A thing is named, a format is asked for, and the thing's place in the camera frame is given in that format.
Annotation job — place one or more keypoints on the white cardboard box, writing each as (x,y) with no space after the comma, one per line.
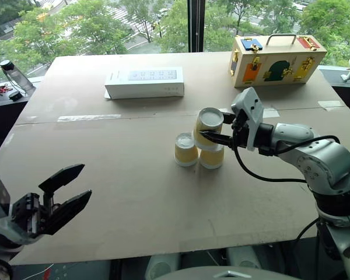
(146,83)

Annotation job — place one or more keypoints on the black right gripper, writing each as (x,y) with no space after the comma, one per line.
(240,134)

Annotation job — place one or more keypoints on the wooden lock box with latches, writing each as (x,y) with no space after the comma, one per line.
(277,64)

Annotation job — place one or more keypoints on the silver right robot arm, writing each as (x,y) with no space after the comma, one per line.
(323,157)

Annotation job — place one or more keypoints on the long clear tape strip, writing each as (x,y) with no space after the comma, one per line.
(89,118)

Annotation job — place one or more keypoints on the silver robot torso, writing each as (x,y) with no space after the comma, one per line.
(227,274)

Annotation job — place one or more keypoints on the red key bundle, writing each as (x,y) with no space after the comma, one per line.
(1,89)

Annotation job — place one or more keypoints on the black window frame post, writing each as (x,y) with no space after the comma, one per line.
(196,26)

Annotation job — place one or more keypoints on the short clear tape strip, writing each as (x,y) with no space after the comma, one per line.
(271,113)
(331,105)

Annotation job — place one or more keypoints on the clear water bottle black cap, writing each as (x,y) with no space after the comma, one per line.
(16,76)

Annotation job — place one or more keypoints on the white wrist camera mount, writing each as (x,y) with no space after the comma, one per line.
(3,229)
(252,112)

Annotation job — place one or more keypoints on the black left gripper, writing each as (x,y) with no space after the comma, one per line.
(29,213)

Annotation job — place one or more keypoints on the yellow paper cup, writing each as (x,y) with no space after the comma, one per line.
(211,159)
(205,122)
(186,153)

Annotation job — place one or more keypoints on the grey rounded robot shape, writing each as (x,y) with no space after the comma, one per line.
(243,258)
(161,266)

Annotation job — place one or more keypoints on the black side table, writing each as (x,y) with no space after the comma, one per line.
(3,116)

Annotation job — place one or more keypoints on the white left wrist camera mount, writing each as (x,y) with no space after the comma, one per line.
(3,229)

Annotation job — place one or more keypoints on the black round lid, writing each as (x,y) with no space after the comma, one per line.
(15,95)

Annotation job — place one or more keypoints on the brown cardboard table cover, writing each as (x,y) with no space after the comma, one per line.
(128,181)

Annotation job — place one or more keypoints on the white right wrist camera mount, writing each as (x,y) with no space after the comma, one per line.
(252,112)

